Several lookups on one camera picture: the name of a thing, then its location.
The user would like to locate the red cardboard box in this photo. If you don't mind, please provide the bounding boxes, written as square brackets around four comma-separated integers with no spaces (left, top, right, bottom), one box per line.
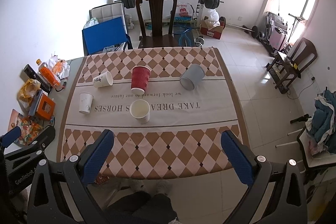
[200,16,226,40]

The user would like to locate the white red shopping bag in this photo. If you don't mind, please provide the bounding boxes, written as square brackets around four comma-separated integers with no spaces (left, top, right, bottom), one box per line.
[175,2,193,18]

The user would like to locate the white cup with calligraphy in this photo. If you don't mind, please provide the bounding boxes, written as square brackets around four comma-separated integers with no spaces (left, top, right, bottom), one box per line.
[129,100,150,124]

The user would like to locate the red ribbed paper cup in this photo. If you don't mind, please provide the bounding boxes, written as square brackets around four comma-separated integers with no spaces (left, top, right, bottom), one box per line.
[131,66,151,95]

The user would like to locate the grey cup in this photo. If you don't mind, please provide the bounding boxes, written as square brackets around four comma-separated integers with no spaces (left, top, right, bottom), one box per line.
[179,64,205,91]

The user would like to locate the colourful snack packet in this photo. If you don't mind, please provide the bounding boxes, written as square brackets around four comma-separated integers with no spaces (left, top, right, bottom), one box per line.
[8,109,43,146]

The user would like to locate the checkered printed table cloth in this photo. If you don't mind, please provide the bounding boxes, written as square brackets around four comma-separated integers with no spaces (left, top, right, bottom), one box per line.
[56,47,249,179]

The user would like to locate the orange drink bottle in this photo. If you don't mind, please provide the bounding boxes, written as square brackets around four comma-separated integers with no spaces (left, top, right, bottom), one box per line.
[36,59,60,88]

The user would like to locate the white orange plastic bag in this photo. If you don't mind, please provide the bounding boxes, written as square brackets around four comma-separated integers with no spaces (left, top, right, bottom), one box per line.
[47,55,70,80]

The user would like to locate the folded grey pink rack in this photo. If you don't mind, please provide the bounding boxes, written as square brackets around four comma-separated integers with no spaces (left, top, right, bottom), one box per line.
[264,11,288,53]

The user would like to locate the white padded chair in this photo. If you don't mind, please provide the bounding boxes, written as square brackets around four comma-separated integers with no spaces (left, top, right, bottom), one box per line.
[89,2,128,32]

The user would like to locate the white cup with bird print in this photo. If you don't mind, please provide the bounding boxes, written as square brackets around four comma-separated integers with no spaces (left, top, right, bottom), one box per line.
[79,92,93,114]

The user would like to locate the black rectangular box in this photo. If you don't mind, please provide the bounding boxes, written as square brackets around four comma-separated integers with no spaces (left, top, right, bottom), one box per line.
[23,64,52,94]

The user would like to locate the orange box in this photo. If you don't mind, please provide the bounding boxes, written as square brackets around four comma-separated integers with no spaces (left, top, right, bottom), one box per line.
[35,94,56,121]

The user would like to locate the barbell on floor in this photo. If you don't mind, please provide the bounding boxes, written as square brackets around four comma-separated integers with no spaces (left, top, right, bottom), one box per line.
[227,24,265,39]

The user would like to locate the yellow plastic bag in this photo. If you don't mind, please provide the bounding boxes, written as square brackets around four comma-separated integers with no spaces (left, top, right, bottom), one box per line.
[17,79,41,110]

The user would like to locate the blue grey device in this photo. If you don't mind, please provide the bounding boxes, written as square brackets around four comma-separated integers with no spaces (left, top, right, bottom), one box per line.
[29,89,44,116]

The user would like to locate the pile of clothes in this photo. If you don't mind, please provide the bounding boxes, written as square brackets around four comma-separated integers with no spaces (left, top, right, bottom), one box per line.
[305,88,335,155]

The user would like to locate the small dark wooden chair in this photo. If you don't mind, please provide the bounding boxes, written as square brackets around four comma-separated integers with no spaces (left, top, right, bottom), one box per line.
[266,38,318,94]

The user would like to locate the white cup lying sideways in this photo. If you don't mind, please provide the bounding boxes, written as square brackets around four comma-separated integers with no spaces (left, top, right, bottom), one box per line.
[93,71,113,88]

